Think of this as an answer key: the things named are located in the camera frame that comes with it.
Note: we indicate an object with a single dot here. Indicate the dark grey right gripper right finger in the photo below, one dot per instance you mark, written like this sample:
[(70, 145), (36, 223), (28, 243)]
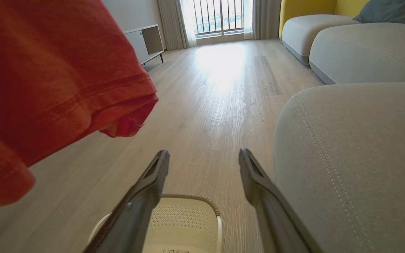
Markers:
[(272, 211)]

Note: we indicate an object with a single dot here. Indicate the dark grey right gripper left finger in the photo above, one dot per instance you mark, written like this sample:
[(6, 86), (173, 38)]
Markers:
[(135, 207)]

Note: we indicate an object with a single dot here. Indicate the orange and cream printed t-shirt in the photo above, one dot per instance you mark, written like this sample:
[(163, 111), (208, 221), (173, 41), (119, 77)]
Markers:
[(47, 77)]

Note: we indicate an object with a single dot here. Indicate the cream plastic laundry basket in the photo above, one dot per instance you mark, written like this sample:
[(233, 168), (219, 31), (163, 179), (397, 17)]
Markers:
[(185, 225)]

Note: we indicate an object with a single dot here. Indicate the grey sofa seat cushion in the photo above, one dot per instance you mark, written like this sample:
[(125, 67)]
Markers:
[(357, 168), (371, 52), (304, 30)]

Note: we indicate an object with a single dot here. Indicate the white and wood TV cabinet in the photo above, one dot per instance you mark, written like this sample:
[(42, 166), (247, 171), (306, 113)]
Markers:
[(145, 42)]

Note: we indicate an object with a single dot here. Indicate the grey curtain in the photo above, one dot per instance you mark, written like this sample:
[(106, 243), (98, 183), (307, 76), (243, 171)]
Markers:
[(266, 19), (171, 23)]

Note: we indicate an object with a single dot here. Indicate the white sheer curtain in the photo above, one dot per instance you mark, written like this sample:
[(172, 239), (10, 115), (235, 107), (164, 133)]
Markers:
[(248, 17), (189, 23)]

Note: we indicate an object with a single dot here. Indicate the yellow sofa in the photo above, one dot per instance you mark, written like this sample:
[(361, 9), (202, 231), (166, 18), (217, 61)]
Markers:
[(308, 7)]

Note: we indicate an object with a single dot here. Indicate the blue-grey throw pillow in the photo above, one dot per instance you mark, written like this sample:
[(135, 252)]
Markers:
[(389, 10)]

